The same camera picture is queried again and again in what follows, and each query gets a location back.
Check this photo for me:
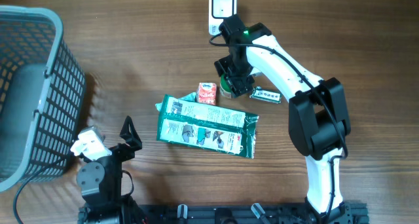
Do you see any green white packaged product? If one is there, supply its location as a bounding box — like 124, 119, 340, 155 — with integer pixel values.
156, 95, 259, 159

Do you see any grey plastic shopping basket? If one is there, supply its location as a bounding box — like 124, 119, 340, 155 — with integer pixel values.
1, 5, 86, 191

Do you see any red tissue pack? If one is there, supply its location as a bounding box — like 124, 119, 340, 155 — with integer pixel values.
196, 83, 217, 105

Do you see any left black camera cable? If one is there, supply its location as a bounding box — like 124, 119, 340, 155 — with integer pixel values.
12, 155, 78, 224

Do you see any teal tissue pack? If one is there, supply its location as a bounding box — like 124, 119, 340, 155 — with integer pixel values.
155, 92, 196, 111

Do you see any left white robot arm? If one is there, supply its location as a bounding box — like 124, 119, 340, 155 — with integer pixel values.
77, 142, 148, 224

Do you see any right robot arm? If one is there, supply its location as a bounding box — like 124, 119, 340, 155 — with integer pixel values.
156, 14, 351, 223

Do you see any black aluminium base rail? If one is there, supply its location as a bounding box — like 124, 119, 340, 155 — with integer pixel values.
130, 201, 370, 224

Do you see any small green white packet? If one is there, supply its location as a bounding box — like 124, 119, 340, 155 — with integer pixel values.
249, 86, 282, 103

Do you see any green lid jar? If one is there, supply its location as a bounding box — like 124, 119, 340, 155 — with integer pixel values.
219, 74, 234, 99

